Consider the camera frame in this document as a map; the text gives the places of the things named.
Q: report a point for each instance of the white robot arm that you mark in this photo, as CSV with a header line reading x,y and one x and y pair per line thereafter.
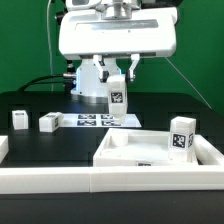
x,y
88,86

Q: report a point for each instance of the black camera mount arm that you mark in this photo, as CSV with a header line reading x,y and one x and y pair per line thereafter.
x,y
70,75

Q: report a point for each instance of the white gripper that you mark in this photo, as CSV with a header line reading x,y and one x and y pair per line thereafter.
x,y
150,33

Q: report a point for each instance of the white square table top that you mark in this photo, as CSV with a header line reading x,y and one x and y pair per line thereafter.
x,y
130,147

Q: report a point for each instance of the white fence wall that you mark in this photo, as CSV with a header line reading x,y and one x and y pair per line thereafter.
x,y
206,153
110,179
4,148

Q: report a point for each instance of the white sheet with markers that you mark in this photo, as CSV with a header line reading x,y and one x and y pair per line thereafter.
x,y
98,120

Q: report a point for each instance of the white right fence wall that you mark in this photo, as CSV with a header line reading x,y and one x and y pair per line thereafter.
x,y
206,153

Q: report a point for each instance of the white front fence wall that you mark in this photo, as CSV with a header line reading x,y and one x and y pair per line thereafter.
x,y
110,179

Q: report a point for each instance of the white left fence wall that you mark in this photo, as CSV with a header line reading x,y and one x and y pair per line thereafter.
x,y
4,148

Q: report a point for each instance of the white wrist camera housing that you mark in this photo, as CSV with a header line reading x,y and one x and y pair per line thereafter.
x,y
81,4

